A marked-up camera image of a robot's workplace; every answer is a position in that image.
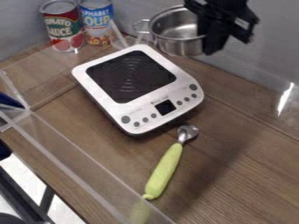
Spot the green handled ice cream scoop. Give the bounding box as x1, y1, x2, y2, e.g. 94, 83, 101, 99
142, 124, 198, 200

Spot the alphabet soup can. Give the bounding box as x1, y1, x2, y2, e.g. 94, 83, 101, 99
78, 0, 113, 46

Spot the black table frame leg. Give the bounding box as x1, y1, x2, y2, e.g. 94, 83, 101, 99
0, 167, 54, 224

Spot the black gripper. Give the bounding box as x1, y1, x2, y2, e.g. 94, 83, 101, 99
184, 0, 258, 55

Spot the tomato sauce can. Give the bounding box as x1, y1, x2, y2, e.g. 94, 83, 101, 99
39, 0, 84, 53

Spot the silver metal pot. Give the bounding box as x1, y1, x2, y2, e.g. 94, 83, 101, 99
132, 5, 204, 57

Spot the clear acrylic barrier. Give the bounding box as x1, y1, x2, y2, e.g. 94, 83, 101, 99
0, 69, 176, 224

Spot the white and black stove top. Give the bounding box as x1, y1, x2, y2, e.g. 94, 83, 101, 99
70, 45, 204, 136

